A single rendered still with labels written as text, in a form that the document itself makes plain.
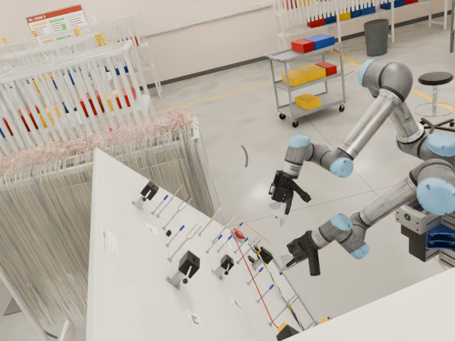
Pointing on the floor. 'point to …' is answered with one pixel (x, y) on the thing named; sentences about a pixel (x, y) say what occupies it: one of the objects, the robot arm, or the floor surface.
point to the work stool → (437, 78)
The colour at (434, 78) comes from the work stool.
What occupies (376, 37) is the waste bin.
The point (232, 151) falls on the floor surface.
